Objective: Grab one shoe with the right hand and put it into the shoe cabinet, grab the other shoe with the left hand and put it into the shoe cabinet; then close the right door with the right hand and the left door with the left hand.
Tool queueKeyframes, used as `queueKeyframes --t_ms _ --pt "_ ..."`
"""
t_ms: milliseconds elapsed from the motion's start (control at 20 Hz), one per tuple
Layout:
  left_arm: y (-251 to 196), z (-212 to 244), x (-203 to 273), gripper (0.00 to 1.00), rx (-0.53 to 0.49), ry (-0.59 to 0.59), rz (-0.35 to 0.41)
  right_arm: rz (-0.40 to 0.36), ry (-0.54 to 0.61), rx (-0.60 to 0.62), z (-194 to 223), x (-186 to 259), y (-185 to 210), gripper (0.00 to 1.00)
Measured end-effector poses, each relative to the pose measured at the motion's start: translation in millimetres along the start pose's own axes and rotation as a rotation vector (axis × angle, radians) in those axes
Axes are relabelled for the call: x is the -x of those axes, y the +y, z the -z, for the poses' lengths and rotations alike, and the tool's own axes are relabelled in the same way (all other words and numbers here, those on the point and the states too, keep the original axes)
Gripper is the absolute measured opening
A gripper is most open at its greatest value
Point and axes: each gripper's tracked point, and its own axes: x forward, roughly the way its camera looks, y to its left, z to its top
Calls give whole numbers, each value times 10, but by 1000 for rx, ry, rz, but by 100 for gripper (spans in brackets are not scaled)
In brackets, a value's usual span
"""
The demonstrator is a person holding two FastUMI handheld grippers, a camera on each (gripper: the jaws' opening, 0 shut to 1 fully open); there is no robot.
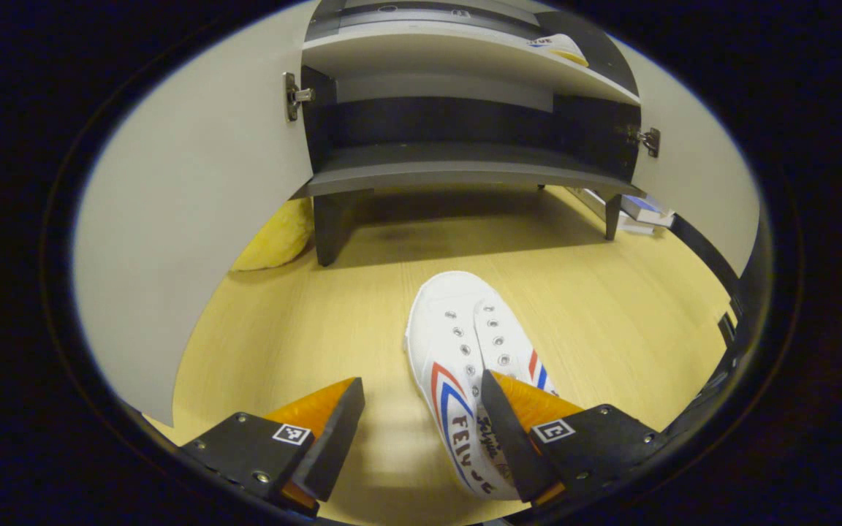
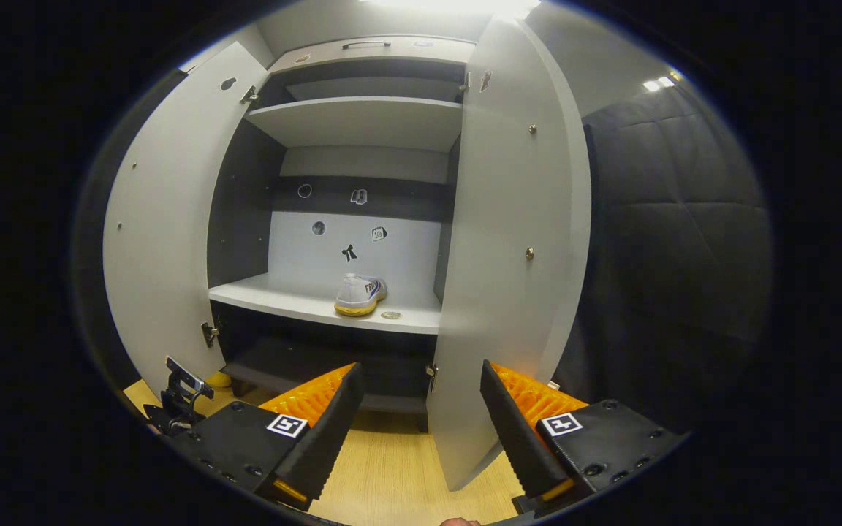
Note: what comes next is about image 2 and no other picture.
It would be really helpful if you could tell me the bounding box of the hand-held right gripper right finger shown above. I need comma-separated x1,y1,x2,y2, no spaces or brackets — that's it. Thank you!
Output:
480,359,689,516

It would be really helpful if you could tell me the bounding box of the white and grey shoe cabinet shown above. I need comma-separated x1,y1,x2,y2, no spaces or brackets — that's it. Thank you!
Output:
205,35,477,433

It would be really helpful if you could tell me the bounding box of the white cabinet shelf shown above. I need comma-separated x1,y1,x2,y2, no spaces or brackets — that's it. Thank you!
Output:
246,96,463,153
209,274,442,335

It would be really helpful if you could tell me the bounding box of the white canvas shoe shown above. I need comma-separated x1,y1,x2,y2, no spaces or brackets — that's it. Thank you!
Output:
334,273,388,317

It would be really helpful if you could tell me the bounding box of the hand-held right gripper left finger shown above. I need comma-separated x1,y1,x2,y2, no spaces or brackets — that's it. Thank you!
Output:
165,362,365,512

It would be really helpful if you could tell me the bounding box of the white shoe cabinet door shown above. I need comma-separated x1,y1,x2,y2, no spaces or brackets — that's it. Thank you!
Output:
103,42,270,395
428,15,592,492

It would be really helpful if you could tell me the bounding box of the large ceiling light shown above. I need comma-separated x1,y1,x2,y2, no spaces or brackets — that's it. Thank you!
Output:
363,0,539,19

